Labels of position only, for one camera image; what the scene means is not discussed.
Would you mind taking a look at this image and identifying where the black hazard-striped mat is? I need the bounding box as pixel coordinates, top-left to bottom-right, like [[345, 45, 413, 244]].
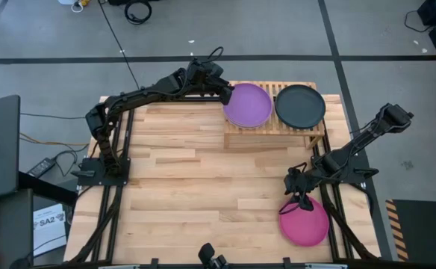
[[384, 198, 436, 262]]

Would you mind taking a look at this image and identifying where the coiled black cable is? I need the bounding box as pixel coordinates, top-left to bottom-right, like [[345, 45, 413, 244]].
[[123, 0, 153, 26]]

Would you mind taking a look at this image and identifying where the dark grey plate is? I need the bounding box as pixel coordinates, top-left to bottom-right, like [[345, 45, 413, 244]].
[[274, 84, 327, 131]]

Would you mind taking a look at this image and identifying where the yellow floor cable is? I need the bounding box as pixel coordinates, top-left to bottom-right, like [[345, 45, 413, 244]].
[[19, 132, 92, 147]]

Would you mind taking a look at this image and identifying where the black aluminium table frame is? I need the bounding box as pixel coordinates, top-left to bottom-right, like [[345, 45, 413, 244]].
[[68, 95, 382, 265]]

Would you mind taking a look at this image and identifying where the wooden slatted shelf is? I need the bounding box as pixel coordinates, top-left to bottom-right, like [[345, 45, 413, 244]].
[[224, 80, 327, 150]]

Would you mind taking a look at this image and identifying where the black power adapter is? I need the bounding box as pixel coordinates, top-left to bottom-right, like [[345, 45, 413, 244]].
[[26, 157, 57, 179]]

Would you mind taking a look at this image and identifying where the black rounded device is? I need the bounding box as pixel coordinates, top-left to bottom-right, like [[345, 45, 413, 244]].
[[197, 242, 229, 269]]

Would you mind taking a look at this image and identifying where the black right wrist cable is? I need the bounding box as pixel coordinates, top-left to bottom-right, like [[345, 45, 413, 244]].
[[278, 194, 304, 216]]

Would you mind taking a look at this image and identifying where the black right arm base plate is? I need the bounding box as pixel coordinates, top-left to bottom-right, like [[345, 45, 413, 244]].
[[310, 154, 380, 185]]

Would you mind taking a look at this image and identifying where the thin black cable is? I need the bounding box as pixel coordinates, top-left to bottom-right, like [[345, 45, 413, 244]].
[[19, 111, 88, 120]]

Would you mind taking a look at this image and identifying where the long black floor cable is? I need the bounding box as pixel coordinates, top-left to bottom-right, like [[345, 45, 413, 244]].
[[97, 0, 146, 96]]

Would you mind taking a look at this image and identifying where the white printed paper sheet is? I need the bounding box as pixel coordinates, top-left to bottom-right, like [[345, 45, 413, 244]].
[[33, 203, 69, 258]]

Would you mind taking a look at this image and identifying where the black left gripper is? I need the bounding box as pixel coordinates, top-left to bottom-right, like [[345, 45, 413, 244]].
[[185, 59, 236, 106]]

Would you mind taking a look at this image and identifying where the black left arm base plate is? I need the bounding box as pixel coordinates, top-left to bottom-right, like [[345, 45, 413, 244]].
[[71, 156, 131, 187]]

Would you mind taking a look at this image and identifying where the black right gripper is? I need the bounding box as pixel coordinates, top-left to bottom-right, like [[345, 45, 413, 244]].
[[283, 166, 318, 213]]

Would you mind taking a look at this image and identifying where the purple plate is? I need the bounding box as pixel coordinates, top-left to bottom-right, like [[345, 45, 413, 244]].
[[222, 82, 274, 130]]

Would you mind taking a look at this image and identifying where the black desk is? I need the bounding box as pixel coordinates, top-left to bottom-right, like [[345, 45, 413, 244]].
[[0, 188, 35, 269]]

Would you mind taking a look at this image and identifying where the magenta plate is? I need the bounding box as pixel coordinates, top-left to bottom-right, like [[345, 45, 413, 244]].
[[278, 195, 330, 248]]

